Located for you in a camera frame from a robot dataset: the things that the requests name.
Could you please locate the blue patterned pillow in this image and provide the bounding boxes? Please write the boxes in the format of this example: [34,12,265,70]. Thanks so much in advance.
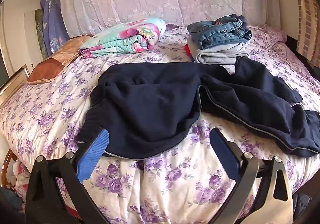
[40,0,70,58]

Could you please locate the white and pink cloth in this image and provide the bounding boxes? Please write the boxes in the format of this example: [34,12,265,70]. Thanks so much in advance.
[11,160,32,191]

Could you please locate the brown satin cushion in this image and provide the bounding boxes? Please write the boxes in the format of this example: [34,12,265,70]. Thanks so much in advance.
[27,35,92,85]

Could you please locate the checked beige curtain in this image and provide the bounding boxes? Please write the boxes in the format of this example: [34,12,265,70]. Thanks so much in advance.
[292,0,320,62]

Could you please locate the lilac patterned pillow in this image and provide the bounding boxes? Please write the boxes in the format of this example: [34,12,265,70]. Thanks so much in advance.
[250,25,288,49]

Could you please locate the folded grey garment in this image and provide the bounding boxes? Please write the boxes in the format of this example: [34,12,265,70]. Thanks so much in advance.
[187,39,250,65]

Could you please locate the navy blue pants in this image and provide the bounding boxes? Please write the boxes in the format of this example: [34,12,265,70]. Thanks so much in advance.
[76,56,320,159]

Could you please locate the gold picture frame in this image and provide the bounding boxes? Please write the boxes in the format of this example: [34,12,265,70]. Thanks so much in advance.
[0,64,31,105]

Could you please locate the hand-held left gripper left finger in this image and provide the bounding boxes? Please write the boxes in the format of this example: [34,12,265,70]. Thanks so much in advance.
[25,129,110,224]

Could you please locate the folded blue jeans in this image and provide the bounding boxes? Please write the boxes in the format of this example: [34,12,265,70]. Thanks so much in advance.
[187,14,252,49]

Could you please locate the purple floral bed cover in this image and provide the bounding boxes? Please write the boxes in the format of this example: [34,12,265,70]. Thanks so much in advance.
[0,25,320,224]

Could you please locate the folded floral blanket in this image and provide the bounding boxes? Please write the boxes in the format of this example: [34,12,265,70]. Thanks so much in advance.
[79,17,167,59]

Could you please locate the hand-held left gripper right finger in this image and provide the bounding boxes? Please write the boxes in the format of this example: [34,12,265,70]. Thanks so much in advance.
[209,128,293,224]

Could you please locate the green patterned panel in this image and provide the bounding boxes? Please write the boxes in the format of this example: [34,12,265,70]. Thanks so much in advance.
[34,9,48,59]

